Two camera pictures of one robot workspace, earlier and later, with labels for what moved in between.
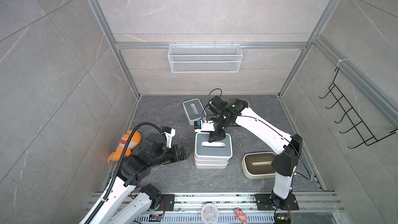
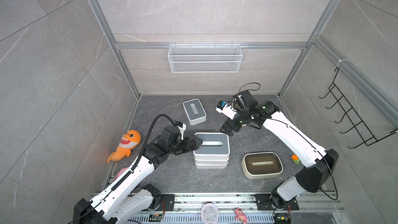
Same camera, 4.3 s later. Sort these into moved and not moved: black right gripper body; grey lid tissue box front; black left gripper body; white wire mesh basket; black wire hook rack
Moved: black left gripper body; black right gripper body
Not moved: black wire hook rack; white wire mesh basket; grey lid tissue box front
